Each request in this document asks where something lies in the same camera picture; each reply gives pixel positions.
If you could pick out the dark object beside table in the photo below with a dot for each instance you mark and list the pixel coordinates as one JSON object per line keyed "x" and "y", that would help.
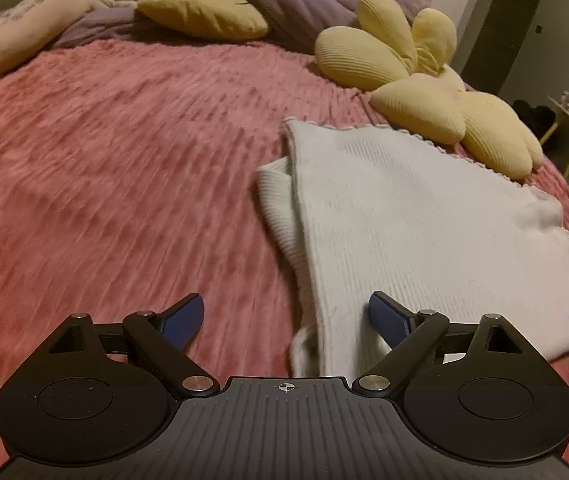
{"x": 532, "y": 115}

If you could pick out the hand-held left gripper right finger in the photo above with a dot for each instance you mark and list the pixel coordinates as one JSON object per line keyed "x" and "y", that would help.
{"x": 387, "y": 317}

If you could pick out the white ribbed knit sweater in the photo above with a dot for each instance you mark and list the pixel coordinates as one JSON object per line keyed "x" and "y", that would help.
{"x": 404, "y": 230}

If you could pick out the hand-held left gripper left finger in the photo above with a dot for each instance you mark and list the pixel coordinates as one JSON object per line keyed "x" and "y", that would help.
{"x": 184, "y": 320}

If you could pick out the yellow flower-shaped pillow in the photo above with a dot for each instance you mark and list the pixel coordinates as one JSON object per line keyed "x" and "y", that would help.
{"x": 414, "y": 95}

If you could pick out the yellow leaf-shaped pillow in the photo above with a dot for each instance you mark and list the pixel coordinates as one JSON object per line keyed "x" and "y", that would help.
{"x": 204, "y": 15}

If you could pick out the purple duvet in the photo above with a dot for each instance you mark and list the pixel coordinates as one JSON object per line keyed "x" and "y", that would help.
{"x": 294, "y": 5}

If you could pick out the long cream plush bunny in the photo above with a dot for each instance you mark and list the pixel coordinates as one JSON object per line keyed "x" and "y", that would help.
{"x": 14, "y": 40}

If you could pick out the pink ribbed plush blanket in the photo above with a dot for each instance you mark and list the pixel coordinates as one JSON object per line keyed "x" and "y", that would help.
{"x": 114, "y": 175}

